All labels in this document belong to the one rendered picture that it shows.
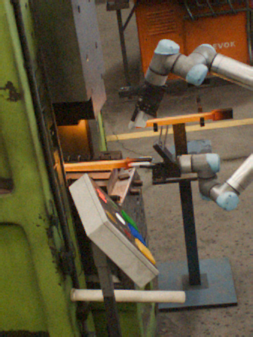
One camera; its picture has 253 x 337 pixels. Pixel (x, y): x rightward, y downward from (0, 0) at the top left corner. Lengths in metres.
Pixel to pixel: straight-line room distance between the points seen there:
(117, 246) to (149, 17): 4.17
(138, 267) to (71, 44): 0.83
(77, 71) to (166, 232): 1.91
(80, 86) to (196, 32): 3.75
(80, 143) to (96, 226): 1.04
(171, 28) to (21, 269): 3.80
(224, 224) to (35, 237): 1.89
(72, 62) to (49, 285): 0.86
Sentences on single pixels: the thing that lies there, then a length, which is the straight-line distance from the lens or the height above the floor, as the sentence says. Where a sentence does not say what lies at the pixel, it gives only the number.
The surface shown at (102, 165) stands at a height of 1.01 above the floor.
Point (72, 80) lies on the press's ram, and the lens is 2.48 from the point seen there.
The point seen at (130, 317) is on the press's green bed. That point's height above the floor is 0.32.
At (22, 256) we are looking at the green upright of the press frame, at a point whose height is 0.82.
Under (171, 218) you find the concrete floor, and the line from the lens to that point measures 4.30.
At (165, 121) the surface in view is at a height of 1.03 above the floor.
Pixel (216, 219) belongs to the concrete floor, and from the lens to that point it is 4.25.
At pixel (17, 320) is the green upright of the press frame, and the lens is 2.89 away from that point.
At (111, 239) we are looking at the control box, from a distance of 2.08.
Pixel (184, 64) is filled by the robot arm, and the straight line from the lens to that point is 2.37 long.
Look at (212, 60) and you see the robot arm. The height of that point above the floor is 1.46.
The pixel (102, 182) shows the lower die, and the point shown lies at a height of 0.98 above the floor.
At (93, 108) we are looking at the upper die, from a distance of 2.57.
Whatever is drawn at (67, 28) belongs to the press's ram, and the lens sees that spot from 2.42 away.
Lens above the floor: 2.25
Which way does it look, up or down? 28 degrees down
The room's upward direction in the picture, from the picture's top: 9 degrees counter-clockwise
